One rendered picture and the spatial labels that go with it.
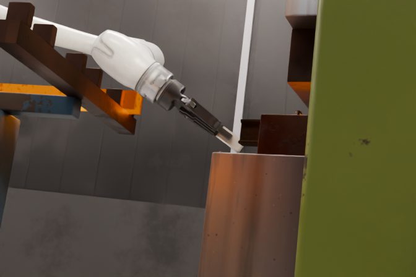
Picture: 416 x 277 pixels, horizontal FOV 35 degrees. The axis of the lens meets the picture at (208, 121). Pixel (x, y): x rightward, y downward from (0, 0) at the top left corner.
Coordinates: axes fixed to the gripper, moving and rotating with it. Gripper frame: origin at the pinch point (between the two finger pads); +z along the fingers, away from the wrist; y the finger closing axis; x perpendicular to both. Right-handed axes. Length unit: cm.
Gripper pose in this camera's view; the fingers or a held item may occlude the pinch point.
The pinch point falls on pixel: (230, 139)
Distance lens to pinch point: 161.7
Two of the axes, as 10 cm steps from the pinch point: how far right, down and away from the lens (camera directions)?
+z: 8.0, 6.0, -0.8
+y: 0.7, -2.2, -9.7
